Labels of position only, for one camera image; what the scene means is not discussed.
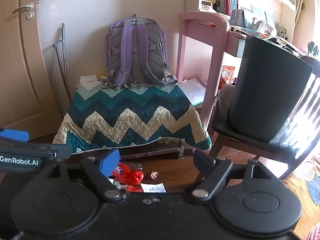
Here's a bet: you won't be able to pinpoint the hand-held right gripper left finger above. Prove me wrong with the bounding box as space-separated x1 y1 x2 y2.
41 148 125 202

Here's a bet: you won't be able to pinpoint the black trash bin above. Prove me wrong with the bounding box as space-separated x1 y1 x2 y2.
229 34 314 142

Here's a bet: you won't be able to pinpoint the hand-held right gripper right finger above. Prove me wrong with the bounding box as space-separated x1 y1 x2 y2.
188 149 278 202

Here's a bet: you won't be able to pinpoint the beige wooden door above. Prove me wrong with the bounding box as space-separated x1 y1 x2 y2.
0 0 62 140

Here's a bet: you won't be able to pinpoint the purple grey backpack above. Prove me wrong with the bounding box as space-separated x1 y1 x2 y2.
97 14 178 91

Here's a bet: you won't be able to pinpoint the pink desk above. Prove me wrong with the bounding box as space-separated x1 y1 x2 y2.
176 11 308 131

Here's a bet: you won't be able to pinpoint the grey seat cushion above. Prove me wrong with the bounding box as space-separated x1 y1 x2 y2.
215 84 315 157

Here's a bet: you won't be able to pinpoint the blue pencil case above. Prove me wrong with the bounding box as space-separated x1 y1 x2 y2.
230 9 253 27

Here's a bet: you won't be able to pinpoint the orange snack packet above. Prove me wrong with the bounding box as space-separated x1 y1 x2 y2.
220 65 237 89

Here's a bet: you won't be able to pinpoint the white printed gift bag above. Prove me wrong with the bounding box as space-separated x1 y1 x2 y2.
140 183 167 193

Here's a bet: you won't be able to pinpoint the silver door handle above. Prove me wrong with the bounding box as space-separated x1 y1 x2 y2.
12 2 35 21

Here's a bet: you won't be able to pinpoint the orange printed blanket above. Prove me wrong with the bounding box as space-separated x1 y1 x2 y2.
282 155 320 240

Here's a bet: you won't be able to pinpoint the stack of papers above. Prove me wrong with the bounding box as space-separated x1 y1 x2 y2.
180 77 208 108

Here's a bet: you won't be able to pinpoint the teal zigzag quilt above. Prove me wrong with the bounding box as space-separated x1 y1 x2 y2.
52 76 213 155

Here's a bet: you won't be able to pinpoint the shiny foil bag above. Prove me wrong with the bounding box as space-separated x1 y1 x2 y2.
252 17 278 35

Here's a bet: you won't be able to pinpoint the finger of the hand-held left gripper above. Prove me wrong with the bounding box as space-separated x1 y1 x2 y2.
49 144 72 160
0 127 30 142

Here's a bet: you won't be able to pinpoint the grey metal folding stand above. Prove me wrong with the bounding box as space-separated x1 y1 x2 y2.
52 22 73 105

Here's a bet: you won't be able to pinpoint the white paper sheets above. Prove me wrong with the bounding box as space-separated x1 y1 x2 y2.
79 74 108 84

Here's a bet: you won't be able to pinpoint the red plastic bag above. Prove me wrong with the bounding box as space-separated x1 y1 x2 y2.
112 162 145 193

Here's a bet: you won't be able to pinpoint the white calculator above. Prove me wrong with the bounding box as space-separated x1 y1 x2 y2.
200 0 214 11

